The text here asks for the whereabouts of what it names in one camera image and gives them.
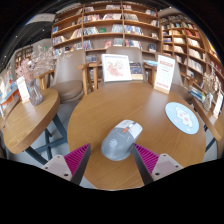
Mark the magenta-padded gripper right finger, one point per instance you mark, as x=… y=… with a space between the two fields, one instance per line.
x=146 y=160

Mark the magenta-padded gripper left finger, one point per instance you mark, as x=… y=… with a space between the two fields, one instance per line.
x=77 y=159

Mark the grey computer mouse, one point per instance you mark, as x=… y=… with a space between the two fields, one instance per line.
x=118 y=143

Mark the round light blue mouse pad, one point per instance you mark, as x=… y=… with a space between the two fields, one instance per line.
x=182 y=118

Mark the round wooden side table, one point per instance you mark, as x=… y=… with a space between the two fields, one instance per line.
x=28 y=120
x=211 y=121

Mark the beige padded wooden armchair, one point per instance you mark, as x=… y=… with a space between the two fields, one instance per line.
x=123 y=50
x=180 y=90
x=68 y=80

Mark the glass vase with pink flowers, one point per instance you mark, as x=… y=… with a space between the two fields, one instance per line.
x=34 y=93

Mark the stack of books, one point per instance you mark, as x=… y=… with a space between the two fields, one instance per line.
x=197 y=94

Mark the glass vase with dried flowers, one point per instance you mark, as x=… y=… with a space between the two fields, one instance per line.
x=208 y=101

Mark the white sign on wooden base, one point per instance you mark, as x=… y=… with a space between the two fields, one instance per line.
x=164 y=74

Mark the small white table sign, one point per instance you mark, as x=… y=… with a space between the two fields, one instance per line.
x=22 y=89
x=219 y=104

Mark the dark cover book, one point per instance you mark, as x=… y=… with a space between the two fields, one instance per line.
x=136 y=71

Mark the orange book display stand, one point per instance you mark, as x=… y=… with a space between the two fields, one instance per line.
x=8 y=91

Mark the white framed floral picture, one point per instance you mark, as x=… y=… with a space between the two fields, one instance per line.
x=116 y=68

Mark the small distant wooden bookshelf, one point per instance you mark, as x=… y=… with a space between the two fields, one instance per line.
x=23 y=55

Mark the tall wooden bookshelf with books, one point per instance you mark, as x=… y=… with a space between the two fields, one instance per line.
x=193 y=46

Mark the wide wooden bookshelf with books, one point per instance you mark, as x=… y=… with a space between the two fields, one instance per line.
x=103 y=30

